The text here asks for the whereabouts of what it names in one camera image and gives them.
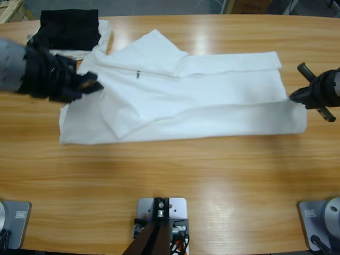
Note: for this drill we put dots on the folded white garment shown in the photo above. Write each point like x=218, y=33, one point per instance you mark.
x=105, y=34

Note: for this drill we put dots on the silver angle bracket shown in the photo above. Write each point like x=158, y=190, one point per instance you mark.
x=178, y=229
x=138, y=229

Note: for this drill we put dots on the white mount plate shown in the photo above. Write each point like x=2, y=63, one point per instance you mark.
x=178, y=205

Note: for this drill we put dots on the brown cardboard box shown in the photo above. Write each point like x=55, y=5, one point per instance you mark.
x=252, y=6

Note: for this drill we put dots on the dark camera post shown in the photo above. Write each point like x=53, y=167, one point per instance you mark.
x=156, y=239

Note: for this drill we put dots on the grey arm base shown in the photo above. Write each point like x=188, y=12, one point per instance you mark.
x=18, y=225
x=313, y=220

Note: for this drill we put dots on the folded black garment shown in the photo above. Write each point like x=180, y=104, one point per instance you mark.
x=71, y=29

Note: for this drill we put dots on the white t-shirt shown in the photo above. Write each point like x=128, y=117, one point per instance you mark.
x=186, y=106

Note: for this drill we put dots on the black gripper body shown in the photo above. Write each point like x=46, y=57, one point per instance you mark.
x=322, y=90
x=47, y=77

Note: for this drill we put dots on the orange clamp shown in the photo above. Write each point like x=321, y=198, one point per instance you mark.
x=183, y=245

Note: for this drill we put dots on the light wooden pallet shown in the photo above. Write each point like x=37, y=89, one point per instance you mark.
x=13, y=10

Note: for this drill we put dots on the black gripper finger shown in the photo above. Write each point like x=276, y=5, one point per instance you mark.
x=302, y=101
x=89, y=77
x=91, y=88
x=302, y=93

